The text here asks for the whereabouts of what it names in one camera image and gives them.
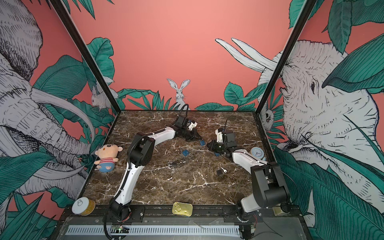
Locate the small round clock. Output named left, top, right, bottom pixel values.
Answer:
left=251, top=147, right=266, bottom=161

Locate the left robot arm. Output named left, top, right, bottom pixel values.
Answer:
left=109, top=115, right=202, bottom=222

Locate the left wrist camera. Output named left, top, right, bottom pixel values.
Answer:
left=187, top=121, right=198, bottom=131

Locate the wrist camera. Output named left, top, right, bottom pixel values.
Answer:
left=187, top=121, right=198, bottom=131
left=215, top=128, right=224, bottom=143

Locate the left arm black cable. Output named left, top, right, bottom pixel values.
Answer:
left=177, top=103, right=190, bottom=119

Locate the white perforated rail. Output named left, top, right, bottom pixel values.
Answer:
left=65, top=225, right=240, bottom=237

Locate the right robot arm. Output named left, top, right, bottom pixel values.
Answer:
left=207, top=128, right=291, bottom=214

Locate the black padlock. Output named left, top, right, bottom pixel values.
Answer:
left=216, top=167, right=227, bottom=178

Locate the beige small block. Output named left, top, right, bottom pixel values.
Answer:
left=273, top=206, right=286, bottom=217

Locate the plush doll toy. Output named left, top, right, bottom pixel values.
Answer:
left=94, top=144, right=123, bottom=173

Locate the gold tin can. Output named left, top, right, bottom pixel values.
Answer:
left=172, top=202, right=193, bottom=217

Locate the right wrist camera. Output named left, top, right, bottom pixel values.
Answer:
left=215, top=128, right=224, bottom=143

